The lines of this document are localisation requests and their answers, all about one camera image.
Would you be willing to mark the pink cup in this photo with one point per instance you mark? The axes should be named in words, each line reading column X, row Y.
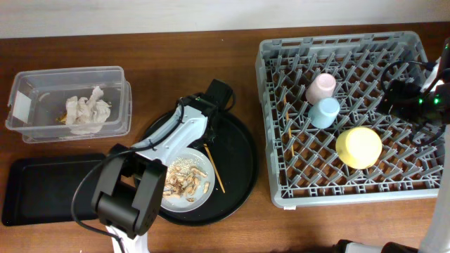
column 322, row 87

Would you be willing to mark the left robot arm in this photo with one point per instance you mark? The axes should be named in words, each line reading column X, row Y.
column 129, row 190

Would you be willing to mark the light blue cup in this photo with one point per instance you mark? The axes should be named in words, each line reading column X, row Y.
column 324, row 113

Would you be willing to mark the grey dishwasher rack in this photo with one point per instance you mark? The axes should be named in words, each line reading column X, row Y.
column 361, row 64

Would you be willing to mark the clear plastic bin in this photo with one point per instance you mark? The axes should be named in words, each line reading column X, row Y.
column 38, row 98

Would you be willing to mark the grey plate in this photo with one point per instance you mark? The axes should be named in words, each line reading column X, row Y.
column 180, row 204

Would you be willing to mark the brown snack wrapper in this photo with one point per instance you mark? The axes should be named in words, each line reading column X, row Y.
column 62, row 119

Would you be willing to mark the black rectangular tray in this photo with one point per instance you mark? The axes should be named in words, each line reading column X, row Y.
column 40, row 190

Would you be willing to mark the wooden chopstick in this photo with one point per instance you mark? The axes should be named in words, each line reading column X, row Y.
column 214, row 167
column 286, row 108

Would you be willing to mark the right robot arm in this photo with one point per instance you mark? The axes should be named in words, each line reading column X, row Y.
column 437, row 236

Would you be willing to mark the round black serving tray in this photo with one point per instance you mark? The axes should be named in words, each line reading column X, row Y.
column 235, row 155

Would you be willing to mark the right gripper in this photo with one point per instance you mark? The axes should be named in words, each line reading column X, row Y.
column 399, row 106

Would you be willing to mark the white tissue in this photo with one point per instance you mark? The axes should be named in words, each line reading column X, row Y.
column 87, row 115

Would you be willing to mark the yellow bowl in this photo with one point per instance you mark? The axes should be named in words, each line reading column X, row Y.
column 359, row 147

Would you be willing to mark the peanut shells pile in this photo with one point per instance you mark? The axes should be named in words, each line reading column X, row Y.
column 185, row 182

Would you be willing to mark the white rice pile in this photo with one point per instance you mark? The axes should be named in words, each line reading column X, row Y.
column 182, row 165

